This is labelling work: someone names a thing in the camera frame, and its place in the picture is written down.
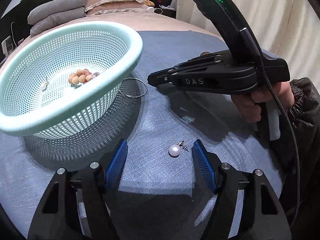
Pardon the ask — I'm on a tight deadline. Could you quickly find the silver hoop bangle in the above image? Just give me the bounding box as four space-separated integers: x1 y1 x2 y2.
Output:
119 77 148 99

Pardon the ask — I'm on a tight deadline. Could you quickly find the white pearl earring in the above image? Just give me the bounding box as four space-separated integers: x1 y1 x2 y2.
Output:
168 140 188 158

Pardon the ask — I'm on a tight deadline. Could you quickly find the right hand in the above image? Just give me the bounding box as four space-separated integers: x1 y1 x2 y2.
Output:
231 82 295 123

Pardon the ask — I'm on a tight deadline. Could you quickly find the cream curtain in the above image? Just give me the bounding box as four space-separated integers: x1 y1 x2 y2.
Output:
176 0 320 91

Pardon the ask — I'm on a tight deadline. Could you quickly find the black jacket sleeve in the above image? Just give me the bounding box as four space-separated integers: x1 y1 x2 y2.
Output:
270 77 319 239

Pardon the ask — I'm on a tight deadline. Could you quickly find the brown teddy bear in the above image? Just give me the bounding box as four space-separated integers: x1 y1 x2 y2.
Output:
144 0 155 7

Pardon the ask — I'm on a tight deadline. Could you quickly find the pink frilled pillow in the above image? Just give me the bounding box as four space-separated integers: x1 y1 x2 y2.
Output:
84 0 150 15

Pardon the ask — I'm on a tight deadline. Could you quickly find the blue grey cloth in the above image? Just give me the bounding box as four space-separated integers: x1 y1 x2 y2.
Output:
1 31 282 239

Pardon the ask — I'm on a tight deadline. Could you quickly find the mint green plastic basket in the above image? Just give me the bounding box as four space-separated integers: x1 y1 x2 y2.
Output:
1 21 143 139

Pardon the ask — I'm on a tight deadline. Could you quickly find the upper grey folded blanket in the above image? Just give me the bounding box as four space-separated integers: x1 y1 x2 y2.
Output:
27 0 87 25

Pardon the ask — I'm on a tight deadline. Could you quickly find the small pearl earring in basket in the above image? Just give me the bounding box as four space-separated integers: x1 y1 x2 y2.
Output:
41 79 49 91

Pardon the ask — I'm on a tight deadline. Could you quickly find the white bedside appliance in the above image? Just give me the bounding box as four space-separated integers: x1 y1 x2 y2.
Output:
1 36 14 56

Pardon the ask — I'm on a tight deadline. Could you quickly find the black braided cable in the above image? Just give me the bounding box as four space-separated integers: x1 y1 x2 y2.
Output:
260 60 301 228

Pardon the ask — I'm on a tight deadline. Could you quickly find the white charger with cable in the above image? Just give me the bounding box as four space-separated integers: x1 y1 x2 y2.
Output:
146 7 163 15

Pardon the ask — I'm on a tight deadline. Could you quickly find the orange bead bracelet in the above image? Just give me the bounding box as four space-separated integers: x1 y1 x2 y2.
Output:
68 68 101 86

